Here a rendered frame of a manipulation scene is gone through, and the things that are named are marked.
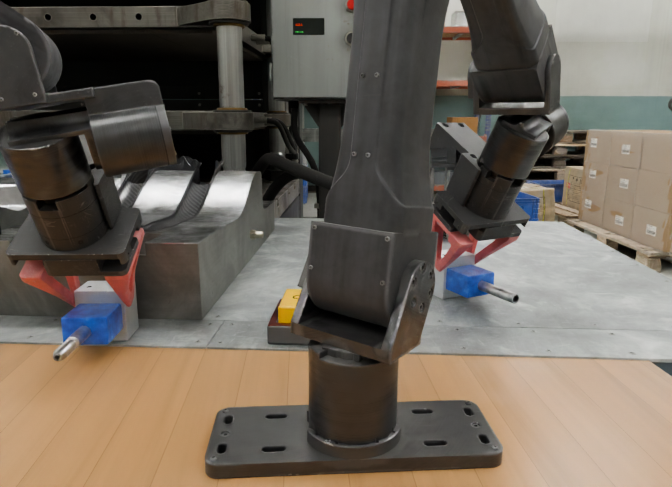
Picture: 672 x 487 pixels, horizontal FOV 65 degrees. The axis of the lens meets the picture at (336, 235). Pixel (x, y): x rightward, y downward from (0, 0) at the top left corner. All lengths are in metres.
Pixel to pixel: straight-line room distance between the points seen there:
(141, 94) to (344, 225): 0.21
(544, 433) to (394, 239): 0.20
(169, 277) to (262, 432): 0.27
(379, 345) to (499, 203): 0.32
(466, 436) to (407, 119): 0.22
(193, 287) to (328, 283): 0.29
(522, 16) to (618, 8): 7.62
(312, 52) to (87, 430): 1.15
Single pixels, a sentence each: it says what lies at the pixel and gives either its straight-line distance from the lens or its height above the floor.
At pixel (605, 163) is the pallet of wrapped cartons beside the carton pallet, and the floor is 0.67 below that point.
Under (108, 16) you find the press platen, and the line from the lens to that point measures 1.53.
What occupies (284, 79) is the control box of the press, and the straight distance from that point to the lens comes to 1.45.
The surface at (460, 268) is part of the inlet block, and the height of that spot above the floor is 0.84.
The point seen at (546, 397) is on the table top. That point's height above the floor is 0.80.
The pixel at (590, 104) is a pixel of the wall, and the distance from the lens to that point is 7.94.
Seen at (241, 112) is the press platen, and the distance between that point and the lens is 1.32.
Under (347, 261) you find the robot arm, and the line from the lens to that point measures 0.35.
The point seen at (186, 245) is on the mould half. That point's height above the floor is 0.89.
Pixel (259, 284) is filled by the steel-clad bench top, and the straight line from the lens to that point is 0.74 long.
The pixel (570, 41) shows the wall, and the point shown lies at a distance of 7.87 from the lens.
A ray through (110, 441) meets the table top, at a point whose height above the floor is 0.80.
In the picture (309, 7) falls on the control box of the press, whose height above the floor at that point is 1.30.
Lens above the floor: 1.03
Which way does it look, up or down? 13 degrees down
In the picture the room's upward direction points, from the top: straight up
